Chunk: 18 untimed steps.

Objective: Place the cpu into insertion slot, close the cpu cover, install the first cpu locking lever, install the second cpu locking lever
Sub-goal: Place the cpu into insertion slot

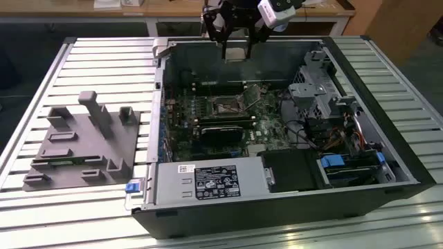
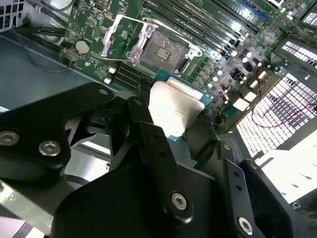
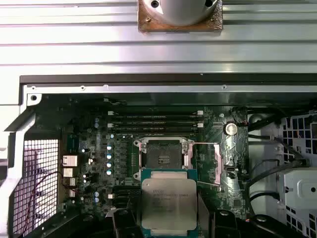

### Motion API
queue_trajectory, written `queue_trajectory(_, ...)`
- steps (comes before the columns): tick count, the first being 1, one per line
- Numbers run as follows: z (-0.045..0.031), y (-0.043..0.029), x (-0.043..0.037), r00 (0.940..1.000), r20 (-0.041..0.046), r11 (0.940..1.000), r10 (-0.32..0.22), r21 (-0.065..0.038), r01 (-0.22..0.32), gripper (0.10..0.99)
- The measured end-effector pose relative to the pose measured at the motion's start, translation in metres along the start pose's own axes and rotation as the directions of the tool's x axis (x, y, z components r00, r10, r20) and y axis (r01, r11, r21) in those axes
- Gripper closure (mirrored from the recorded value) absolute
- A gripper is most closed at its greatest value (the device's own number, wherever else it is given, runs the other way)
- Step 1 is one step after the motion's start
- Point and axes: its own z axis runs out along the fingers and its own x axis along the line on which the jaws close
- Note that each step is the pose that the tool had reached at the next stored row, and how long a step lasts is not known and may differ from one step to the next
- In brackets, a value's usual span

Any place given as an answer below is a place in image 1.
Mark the black disk drive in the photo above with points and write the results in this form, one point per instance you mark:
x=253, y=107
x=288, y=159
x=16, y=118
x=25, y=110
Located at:
x=349, y=176

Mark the wooden desk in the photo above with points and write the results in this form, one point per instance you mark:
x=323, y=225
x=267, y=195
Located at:
x=69, y=13

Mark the silver CPU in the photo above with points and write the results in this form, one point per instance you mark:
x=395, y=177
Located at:
x=237, y=55

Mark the grey parts rack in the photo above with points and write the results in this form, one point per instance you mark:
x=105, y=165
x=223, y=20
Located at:
x=85, y=145

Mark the black RAM slot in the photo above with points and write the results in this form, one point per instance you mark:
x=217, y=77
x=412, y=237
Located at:
x=221, y=89
x=224, y=118
x=221, y=86
x=224, y=123
x=221, y=82
x=221, y=93
x=224, y=126

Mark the graphics card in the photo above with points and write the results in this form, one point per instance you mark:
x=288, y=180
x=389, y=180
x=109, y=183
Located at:
x=221, y=136

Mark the metal drive cage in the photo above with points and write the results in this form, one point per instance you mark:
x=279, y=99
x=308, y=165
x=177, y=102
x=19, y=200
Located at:
x=311, y=90

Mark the blue case latch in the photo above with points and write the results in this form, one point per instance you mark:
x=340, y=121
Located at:
x=132, y=188

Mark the green motherboard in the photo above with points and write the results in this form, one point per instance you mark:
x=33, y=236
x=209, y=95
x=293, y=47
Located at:
x=269, y=129

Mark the grey power supply unit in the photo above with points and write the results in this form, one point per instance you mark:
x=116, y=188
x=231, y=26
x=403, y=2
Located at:
x=172, y=186

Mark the silver chipset heat sink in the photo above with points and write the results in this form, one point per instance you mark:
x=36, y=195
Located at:
x=257, y=149

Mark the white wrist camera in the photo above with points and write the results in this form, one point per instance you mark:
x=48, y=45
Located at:
x=276, y=14

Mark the white box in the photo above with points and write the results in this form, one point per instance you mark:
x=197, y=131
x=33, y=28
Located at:
x=107, y=4
x=132, y=2

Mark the wooden cabinet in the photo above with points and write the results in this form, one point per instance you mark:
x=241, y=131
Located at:
x=397, y=26

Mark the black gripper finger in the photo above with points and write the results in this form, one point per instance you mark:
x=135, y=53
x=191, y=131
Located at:
x=257, y=36
x=217, y=37

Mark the CPU socket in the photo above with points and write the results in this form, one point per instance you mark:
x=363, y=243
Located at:
x=225, y=105

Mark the blue drive bay tab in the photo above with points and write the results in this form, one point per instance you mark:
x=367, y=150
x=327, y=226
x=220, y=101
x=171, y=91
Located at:
x=380, y=158

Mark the green RAM stick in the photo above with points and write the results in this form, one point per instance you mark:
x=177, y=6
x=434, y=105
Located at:
x=65, y=162

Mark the blue disk carrier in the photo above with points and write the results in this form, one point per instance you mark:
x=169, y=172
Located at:
x=332, y=162

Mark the black open PC case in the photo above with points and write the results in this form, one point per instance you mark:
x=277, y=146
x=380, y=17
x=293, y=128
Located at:
x=241, y=220

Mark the black plastic shroud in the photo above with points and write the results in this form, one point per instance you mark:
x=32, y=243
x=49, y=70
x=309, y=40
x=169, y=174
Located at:
x=293, y=168

